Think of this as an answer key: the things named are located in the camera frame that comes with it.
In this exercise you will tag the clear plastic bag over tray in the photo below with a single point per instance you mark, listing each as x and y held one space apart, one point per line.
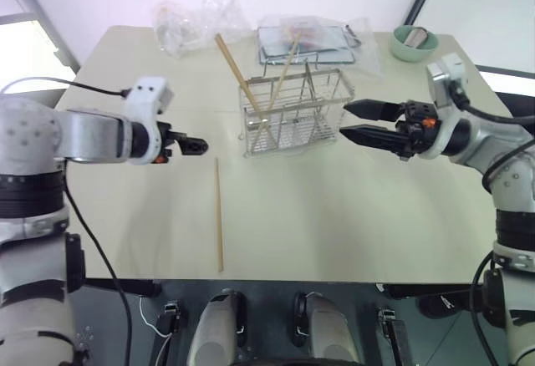
363 44

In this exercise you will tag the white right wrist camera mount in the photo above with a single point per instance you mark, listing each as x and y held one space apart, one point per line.
443 77

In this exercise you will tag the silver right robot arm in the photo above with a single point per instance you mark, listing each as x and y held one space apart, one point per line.
512 182

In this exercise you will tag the grey rounded shape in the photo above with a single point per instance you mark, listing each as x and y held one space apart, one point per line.
330 328
213 328

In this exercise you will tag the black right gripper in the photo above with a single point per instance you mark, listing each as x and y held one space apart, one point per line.
416 128

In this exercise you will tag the wooden chopstick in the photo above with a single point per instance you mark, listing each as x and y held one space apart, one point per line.
234 65
286 67
218 215

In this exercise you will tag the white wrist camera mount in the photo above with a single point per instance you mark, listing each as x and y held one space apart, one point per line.
443 77
144 94

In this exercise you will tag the light green bowl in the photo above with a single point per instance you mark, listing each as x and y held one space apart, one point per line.
414 50

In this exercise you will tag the dark flat tray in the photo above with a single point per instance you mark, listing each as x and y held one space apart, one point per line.
307 46

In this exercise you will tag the metal piece in bowl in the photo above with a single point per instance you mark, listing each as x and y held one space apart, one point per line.
416 37

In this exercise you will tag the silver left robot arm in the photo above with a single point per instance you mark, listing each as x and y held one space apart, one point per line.
29 140

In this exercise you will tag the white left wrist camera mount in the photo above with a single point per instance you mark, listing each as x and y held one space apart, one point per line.
144 94

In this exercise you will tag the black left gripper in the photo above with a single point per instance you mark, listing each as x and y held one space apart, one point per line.
167 140

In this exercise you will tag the black clamp under table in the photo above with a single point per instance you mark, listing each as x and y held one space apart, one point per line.
169 320
395 332

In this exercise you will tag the crumpled clear plastic bag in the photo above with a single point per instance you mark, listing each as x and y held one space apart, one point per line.
188 27

